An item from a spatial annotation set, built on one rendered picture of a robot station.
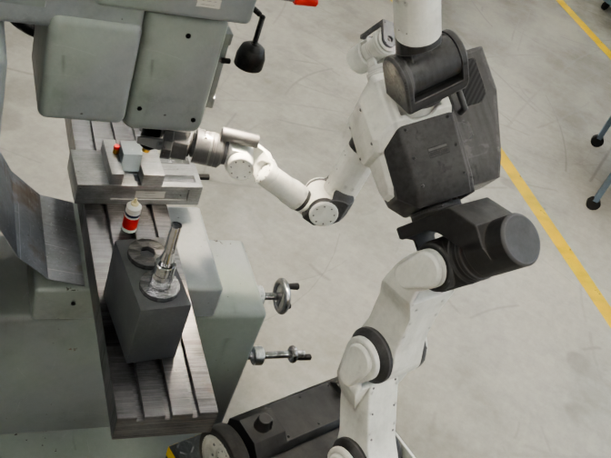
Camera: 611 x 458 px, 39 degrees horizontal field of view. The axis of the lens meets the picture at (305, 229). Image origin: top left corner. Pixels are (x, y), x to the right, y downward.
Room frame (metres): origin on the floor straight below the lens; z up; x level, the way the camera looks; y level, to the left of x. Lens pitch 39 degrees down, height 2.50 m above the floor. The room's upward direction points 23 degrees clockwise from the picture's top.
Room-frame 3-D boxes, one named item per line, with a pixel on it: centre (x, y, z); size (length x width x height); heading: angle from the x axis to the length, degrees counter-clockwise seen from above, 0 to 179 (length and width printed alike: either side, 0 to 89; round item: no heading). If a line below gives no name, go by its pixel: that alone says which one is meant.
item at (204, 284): (1.69, 0.44, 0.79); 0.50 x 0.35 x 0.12; 121
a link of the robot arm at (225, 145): (1.74, 0.24, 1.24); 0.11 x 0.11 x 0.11; 16
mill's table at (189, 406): (1.69, 0.44, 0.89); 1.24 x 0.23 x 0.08; 31
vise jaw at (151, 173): (1.85, 0.48, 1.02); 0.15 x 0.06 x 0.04; 34
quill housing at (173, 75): (1.69, 0.45, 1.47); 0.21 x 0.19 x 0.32; 31
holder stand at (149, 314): (1.37, 0.28, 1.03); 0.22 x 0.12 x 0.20; 39
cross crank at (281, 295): (1.95, 0.02, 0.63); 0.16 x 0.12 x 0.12; 121
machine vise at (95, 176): (1.84, 0.50, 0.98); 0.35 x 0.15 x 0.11; 124
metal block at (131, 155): (1.82, 0.52, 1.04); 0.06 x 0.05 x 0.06; 34
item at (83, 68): (1.59, 0.61, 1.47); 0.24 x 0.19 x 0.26; 31
